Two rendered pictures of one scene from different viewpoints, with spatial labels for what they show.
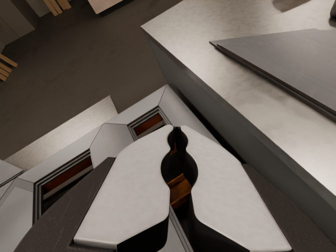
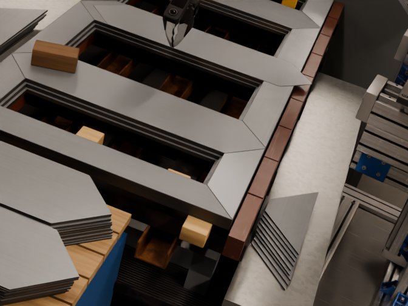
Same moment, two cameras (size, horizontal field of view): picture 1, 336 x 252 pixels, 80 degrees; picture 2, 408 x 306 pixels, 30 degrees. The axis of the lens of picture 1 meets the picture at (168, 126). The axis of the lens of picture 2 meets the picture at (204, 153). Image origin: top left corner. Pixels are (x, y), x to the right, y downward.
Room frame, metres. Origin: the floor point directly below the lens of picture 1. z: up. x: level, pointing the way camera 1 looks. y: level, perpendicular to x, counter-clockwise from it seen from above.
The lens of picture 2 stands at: (-0.28, 2.77, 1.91)
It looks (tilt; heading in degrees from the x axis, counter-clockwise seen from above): 34 degrees down; 282
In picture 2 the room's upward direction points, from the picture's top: 16 degrees clockwise
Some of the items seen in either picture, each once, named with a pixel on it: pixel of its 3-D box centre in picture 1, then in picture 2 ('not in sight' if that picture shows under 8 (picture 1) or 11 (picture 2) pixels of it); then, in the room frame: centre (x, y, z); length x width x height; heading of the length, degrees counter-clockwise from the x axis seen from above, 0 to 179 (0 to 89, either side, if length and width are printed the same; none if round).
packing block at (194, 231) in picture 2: not in sight; (195, 231); (-0.03, 1.44, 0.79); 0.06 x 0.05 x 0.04; 4
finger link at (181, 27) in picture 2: not in sight; (182, 32); (0.29, 0.82, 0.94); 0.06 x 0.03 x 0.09; 93
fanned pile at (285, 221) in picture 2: not in sight; (282, 229); (-0.20, 1.18, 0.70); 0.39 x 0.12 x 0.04; 94
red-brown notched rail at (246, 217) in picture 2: not in sight; (299, 95); (-0.08, 0.64, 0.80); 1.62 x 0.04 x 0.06; 94
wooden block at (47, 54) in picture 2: not in sight; (55, 56); (0.54, 1.10, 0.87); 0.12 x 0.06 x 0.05; 22
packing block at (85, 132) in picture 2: not in sight; (88, 140); (0.33, 1.29, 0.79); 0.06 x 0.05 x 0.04; 4
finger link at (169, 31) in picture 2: not in sight; (172, 29); (0.32, 0.82, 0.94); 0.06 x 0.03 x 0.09; 93
